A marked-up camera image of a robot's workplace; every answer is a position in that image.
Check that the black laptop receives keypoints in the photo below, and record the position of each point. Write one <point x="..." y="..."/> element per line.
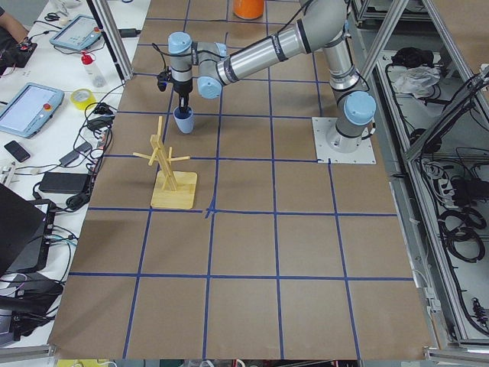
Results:
<point x="25" y="227"/>

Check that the far blue teach pendant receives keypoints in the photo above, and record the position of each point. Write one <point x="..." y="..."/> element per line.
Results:
<point x="79" y="34"/>

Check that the red cap squeeze bottle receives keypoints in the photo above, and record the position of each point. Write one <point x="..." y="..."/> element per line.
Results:
<point x="93" y="71"/>

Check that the yellow tape roll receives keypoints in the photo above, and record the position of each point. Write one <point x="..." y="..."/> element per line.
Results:
<point x="82" y="98"/>

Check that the orange can silver lid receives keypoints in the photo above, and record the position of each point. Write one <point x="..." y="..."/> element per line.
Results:
<point x="248" y="9"/>

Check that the light blue plastic cup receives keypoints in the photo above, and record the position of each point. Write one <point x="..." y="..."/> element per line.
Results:
<point x="184" y="120"/>

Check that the wooden cup rack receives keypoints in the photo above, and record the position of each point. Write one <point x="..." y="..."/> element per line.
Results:
<point x="172" y="189"/>

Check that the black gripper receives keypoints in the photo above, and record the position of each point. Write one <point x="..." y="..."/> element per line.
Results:
<point x="182" y="89"/>

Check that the blue teach pendant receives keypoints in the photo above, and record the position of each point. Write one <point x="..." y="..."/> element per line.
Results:
<point x="30" y="110"/>
<point x="79" y="34"/>

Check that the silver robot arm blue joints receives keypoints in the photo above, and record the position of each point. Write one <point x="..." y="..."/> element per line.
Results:
<point x="322" y="26"/>

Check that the black power adapter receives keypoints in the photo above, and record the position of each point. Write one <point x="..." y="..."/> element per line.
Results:
<point x="62" y="182"/>

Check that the wrist camera blue light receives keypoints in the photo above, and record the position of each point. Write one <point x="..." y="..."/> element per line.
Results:
<point x="163" y="78"/>

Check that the black smartphone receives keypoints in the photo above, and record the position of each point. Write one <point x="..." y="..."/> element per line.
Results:
<point x="17" y="151"/>

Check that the white crumpled cloth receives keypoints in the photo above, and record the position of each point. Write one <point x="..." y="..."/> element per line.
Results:
<point x="418" y="81"/>

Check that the near blue teach pendant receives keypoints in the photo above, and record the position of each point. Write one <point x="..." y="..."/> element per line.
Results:
<point x="30" y="110"/>

